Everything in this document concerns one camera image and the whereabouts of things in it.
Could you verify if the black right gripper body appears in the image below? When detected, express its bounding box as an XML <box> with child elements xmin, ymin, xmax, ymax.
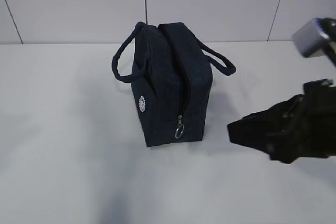
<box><xmin>286</xmin><ymin>79</ymin><xmax>335</xmax><ymax>157</ymax></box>

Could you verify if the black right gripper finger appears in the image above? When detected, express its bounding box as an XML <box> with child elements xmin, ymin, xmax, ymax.
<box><xmin>227</xmin><ymin>94</ymin><xmax>304</xmax><ymax>152</ymax></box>
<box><xmin>265</xmin><ymin>130</ymin><xmax>315</xmax><ymax>164</ymax></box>

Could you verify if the navy blue lunch bag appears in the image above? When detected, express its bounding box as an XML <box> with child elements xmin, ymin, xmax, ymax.
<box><xmin>111</xmin><ymin>22</ymin><xmax>236</xmax><ymax>147</ymax></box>

